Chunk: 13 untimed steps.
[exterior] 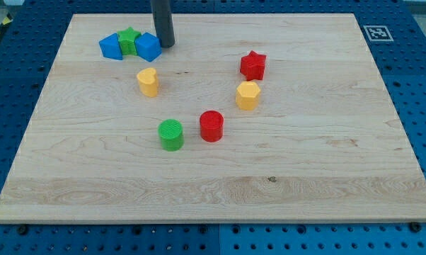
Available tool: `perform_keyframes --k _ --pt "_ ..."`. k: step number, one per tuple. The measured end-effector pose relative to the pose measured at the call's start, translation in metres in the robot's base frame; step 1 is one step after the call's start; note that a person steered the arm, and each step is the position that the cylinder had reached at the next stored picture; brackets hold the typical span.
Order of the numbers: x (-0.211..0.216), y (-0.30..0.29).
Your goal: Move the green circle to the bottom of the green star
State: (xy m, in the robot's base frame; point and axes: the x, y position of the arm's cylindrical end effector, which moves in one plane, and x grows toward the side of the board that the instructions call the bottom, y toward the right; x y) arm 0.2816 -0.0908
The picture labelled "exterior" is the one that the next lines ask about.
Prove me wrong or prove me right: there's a red star block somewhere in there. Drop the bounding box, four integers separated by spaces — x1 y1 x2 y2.
240 50 267 81

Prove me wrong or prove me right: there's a green star block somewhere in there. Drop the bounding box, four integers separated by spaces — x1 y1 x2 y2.
117 27 142 55

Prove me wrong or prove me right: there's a red cylinder block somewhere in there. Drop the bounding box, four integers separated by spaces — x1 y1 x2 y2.
200 110 224 142

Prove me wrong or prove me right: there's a light wooden board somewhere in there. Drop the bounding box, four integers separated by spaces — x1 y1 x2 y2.
0 13 426 225

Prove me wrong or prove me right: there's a green cylinder block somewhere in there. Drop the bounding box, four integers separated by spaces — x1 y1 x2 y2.
158 119 184 152

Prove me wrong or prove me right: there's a yellow hexagon block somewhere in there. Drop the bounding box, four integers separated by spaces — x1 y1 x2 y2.
236 81 261 111

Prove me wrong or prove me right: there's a yellow heart block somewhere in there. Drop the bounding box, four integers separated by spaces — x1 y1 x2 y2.
137 67 159 98

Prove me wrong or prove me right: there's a blue cube block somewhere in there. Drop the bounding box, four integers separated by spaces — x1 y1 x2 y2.
134 33 161 62

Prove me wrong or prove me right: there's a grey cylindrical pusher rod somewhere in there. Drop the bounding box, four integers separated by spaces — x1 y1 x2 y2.
150 0 175 48

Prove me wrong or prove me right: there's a blue triangle block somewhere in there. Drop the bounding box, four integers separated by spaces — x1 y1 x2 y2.
98 33 123 60

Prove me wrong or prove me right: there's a white fiducial marker tag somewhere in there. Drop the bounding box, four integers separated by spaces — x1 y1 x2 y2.
363 25 393 42

